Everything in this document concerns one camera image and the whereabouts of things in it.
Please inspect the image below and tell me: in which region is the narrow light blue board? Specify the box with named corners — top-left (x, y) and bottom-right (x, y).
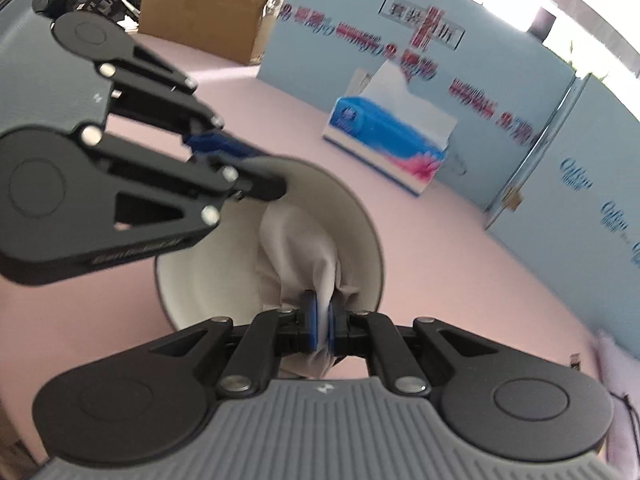
top-left (484, 72), bottom-right (640, 352)

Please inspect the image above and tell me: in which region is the white tissue sheet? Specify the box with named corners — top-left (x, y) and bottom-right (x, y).
top-left (357, 57), bottom-right (459, 147)

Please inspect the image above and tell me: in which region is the large cardboard box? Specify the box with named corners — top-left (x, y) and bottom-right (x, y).
top-left (139, 0), bottom-right (297, 67)

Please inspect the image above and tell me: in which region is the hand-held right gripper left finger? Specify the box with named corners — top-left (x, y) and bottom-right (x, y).
top-left (150, 290), bottom-right (322, 396)

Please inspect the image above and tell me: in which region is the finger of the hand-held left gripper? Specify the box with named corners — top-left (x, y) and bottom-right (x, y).
top-left (80, 126), bottom-right (288, 275)
top-left (95, 41), bottom-right (263, 160)

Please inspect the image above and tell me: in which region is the blue tissue box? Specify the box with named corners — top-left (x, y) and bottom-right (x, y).
top-left (321, 95), bottom-right (451, 197)

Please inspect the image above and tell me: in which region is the white bowl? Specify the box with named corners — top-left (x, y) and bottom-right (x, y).
top-left (154, 154), bottom-right (387, 335)

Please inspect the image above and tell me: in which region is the white cleaning cloth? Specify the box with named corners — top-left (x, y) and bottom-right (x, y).
top-left (257, 200), bottom-right (362, 379)

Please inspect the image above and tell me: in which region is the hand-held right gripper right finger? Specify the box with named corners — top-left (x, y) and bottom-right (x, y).
top-left (327, 296), bottom-right (497, 396)

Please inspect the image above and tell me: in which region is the wide light blue board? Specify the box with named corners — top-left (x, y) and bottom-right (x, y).
top-left (257, 0), bottom-right (592, 212)

